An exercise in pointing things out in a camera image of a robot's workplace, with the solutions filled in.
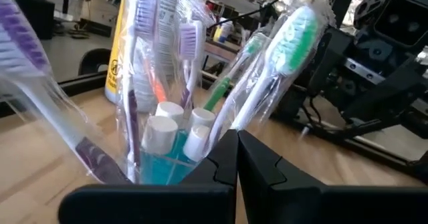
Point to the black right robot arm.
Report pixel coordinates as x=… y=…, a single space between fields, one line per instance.
x=344 y=0

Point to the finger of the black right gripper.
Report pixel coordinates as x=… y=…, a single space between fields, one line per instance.
x=394 y=93
x=326 y=60

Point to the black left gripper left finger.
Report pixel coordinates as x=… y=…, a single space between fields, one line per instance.
x=200 y=200

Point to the white cylindrical wipes canister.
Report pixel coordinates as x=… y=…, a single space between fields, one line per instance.
x=113 y=57

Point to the green toothbrush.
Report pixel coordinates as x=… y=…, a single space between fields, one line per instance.
x=219 y=92
x=294 y=40

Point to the clear acrylic organizer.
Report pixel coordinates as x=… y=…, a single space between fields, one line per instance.
x=187 y=165

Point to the orange toothbrush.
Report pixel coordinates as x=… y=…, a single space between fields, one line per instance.
x=158 y=88

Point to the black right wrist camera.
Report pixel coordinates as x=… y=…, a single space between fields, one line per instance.
x=401 y=20

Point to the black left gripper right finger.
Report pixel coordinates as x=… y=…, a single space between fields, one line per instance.
x=284 y=200

